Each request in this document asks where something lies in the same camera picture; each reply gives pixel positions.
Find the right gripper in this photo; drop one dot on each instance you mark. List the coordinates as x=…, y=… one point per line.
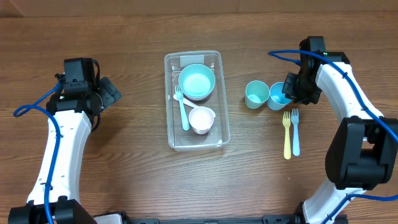
x=286, y=89

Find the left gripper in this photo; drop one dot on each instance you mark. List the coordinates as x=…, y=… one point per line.
x=107, y=93

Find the blue cup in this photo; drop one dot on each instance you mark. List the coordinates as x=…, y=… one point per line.
x=277, y=99

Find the yellow fork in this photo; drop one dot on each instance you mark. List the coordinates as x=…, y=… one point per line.
x=287, y=146

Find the green cup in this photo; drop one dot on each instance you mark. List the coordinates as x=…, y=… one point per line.
x=256, y=94

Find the light blue fork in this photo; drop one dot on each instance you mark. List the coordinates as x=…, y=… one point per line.
x=184, y=118
x=295, y=122

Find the teal bowl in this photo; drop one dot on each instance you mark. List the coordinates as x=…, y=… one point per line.
x=197, y=96

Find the light blue bowl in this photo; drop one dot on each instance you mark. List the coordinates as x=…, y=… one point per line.
x=197, y=78

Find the white plastic spoon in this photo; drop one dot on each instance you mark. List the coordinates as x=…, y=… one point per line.
x=192, y=105

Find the pink cup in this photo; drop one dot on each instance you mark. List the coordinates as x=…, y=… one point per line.
x=201, y=119

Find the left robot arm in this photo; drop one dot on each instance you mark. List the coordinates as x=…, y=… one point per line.
x=74, y=111

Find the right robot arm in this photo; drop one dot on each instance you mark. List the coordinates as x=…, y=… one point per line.
x=363, y=151

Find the clear plastic container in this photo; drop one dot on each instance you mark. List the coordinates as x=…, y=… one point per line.
x=219, y=134

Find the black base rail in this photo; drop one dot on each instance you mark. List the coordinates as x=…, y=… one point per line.
x=211, y=221

